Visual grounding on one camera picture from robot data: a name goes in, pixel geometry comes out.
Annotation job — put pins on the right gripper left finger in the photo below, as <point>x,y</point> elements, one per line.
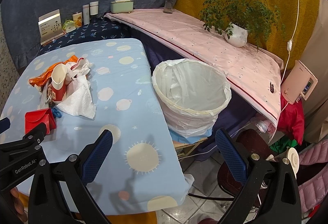
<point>79,170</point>

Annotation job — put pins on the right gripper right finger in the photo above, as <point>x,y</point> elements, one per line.
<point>247,169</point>

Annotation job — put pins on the small red white paper cup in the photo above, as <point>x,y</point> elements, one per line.
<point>34,118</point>

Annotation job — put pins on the white tissue cloth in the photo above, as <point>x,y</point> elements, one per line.
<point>78,101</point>

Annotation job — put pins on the orange snack wrapper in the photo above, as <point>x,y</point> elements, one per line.
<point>41,80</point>

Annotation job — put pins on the large red white paper cup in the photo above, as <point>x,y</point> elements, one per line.
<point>58,78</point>

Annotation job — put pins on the white lined trash bin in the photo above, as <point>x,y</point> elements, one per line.
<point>192,94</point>

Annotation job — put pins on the person hand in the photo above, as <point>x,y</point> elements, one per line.
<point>19,207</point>

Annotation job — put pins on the dark red stool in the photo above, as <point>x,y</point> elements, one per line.
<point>271,180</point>

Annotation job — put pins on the red cloth pile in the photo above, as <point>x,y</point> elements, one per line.
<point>292,120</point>

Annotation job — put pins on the light blue planet tablecloth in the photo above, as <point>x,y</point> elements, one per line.
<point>141,172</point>

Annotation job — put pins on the pink quilted jacket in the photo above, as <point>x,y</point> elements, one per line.
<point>312,176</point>

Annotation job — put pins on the black hair clip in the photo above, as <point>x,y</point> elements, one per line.
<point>272,88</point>

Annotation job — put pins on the pink bed sheet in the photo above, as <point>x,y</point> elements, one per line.
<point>248,69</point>

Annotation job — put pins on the pink electric kettle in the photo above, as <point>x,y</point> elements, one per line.
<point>299,84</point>

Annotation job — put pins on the green white small packet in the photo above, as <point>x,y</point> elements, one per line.
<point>69,26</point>

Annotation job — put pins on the navy floral cloth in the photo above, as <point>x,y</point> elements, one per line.
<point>101,29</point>

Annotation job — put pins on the yellow small box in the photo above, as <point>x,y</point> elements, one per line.
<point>77,18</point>

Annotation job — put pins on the white tall bottle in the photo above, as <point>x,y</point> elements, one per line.
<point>86,14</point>

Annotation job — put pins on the potted green plant white pot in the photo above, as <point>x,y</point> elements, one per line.
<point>257,17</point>

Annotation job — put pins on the white jar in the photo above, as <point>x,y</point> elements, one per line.
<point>94,8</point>

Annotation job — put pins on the mint green box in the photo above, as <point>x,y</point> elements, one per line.
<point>121,6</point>

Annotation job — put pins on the white power cord switch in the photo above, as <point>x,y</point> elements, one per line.
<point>290,42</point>

